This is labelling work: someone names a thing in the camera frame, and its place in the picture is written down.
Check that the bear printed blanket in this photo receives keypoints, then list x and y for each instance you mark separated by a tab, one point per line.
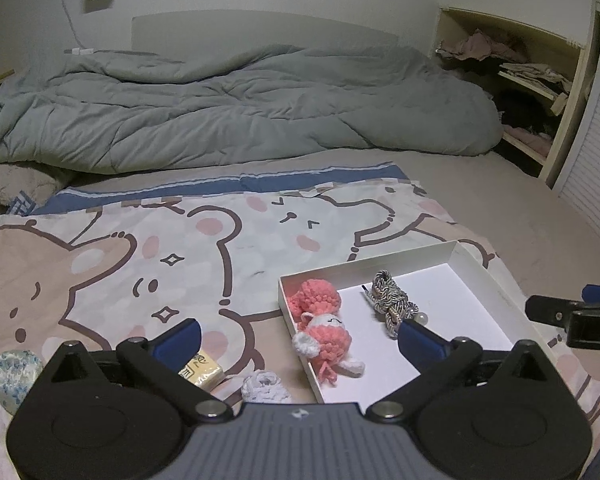
180	240

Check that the white louvered door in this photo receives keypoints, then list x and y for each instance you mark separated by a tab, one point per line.
597	150

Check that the dark clothes pile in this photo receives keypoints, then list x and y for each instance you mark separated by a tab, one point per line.
522	110

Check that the white crochet piece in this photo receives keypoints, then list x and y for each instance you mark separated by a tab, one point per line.
265	387

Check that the pink folded clothes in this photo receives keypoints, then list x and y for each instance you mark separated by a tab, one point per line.
530	140

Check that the beige fluffy blanket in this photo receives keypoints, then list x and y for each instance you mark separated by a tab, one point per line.
15	185

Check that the folded beige clothes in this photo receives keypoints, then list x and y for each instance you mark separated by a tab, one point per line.
535	77

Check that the blue floral pouch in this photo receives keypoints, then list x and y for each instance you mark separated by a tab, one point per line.
12	375

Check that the grey duvet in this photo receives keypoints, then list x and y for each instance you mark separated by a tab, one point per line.
230	105

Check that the white plug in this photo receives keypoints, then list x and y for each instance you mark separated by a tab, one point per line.
82	51

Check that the yellow tissue pack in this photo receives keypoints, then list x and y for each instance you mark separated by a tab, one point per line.
205	371

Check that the pink white crochet doll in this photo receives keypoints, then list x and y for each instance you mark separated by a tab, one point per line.
325	335

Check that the pink crumpled clothes pile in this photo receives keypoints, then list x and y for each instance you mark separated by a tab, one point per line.
480	45

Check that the cream open wardrobe shelf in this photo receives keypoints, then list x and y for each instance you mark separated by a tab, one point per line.
572	85

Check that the white cardboard box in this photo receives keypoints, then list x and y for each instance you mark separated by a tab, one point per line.
455	300

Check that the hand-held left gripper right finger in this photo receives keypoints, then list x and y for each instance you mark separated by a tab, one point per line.
422	344

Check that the beige bed sheet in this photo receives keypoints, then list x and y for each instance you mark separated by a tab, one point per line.
480	185

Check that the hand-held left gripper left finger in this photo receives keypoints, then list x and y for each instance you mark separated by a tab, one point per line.
180	344

